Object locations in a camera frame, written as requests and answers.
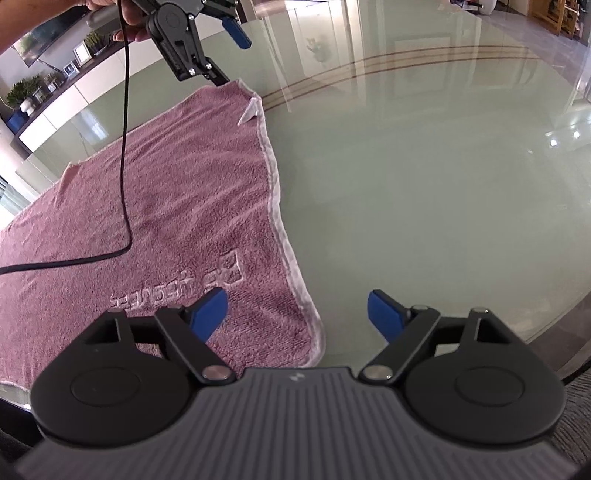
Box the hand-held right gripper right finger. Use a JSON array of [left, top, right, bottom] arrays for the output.
[[358, 289, 515, 385]]

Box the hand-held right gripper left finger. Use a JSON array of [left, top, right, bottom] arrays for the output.
[[82, 287, 236, 386]]

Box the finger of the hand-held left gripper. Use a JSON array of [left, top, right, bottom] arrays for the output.
[[203, 0, 252, 50], [156, 32, 230, 87]]

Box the pink towel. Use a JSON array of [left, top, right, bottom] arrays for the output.
[[0, 79, 326, 393]]

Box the person's left forearm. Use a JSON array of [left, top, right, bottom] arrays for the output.
[[0, 0, 93, 52]]

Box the person's left hand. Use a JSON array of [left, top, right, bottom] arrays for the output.
[[85, 0, 155, 42]]

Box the white television cabinet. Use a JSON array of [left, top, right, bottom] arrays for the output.
[[8, 41, 169, 155]]

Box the black television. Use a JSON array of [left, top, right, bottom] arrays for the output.
[[11, 7, 93, 66]]

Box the potted plant in white pot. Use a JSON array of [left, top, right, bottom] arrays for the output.
[[6, 76, 44, 116]]

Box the grey fabric chair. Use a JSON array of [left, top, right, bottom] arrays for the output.
[[560, 368, 591, 480]]

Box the black cable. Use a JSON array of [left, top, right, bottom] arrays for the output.
[[0, 0, 134, 276]]

